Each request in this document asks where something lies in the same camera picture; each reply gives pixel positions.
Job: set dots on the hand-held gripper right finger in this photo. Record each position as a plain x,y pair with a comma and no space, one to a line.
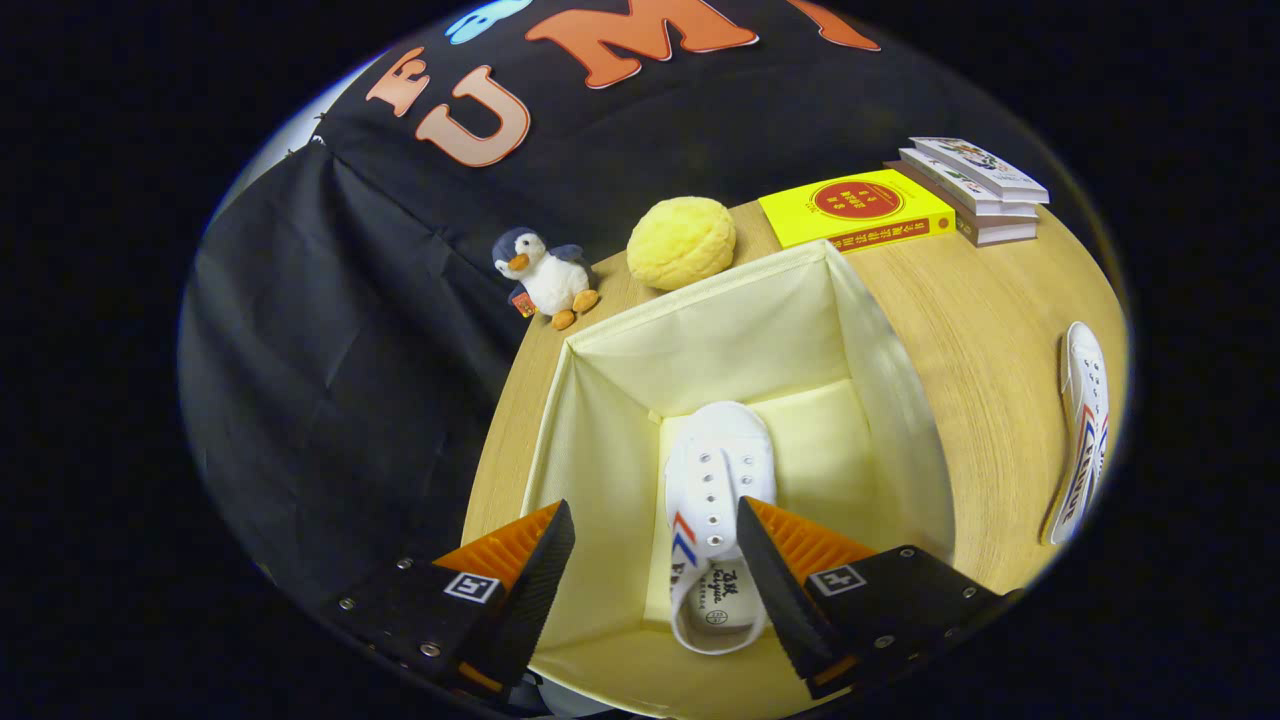
780,600

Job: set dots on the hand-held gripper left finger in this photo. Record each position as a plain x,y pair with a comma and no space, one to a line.
530,600

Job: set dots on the white canvas shoe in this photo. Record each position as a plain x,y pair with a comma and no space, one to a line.
715,460
1085,400

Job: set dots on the cream fabric storage box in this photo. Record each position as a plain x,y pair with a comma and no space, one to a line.
750,330

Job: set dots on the penguin plush toy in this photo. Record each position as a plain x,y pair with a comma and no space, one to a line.
550,280

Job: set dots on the yellow plush ball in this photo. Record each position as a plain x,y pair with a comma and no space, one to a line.
680,240

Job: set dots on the yellow book with red circle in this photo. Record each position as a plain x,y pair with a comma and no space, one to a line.
850,205

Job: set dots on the brown cover book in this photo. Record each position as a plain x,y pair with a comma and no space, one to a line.
995,234

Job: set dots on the white illustrated book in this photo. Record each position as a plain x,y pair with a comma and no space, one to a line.
945,178

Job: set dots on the white floral cover book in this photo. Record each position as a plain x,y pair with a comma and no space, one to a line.
975,160

